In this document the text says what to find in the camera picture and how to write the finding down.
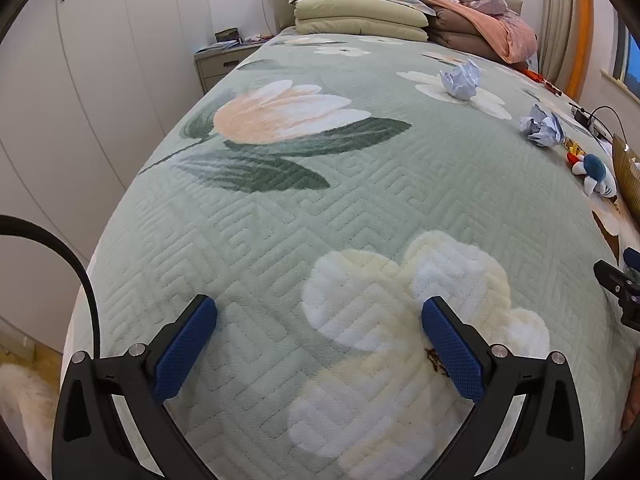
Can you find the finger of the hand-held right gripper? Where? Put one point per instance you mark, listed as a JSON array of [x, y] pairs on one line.
[[632, 256], [622, 290]]

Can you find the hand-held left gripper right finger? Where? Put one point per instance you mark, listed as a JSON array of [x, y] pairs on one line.
[[452, 355]]

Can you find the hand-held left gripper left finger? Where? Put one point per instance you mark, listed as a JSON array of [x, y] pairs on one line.
[[185, 355]]

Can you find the blue and white plush toy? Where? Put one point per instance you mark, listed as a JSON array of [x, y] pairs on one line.
[[595, 170]]

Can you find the small red yellow toy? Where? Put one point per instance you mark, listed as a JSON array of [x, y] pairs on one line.
[[572, 152]]

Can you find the pale blue paper ball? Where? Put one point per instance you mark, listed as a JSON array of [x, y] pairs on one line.
[[462, 80], [542, 130]]

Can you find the person's right hand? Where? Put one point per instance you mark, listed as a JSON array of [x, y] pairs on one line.
[[632, 410]]

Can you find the green floral blanket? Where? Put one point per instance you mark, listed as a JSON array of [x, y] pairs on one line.
[[350, 200]]

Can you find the red patterned item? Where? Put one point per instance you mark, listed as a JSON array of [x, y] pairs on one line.
[[542, 80]]

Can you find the window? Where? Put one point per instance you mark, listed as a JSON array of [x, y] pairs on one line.
[[627, 50]]

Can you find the beige and orange curtain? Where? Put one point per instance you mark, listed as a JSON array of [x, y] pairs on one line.
[[560, 20]]

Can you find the brown folded quilt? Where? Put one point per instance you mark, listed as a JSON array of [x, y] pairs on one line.
[[460, 37]]

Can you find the beige nightstand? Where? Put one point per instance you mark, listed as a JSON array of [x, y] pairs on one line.
[[220, 67]]

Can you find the pink and orange quilt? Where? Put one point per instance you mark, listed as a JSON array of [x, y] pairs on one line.
[[475, 5]]

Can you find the white wardrobe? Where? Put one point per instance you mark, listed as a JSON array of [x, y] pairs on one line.
[[100, 60]]

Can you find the magazines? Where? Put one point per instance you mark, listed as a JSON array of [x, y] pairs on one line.
[[217, 47]]

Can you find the dark small box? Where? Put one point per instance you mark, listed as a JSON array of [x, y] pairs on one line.
[[227, 36]]

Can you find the beige pillow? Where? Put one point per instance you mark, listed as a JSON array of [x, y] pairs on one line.
[[360, 31], [360, 12]]

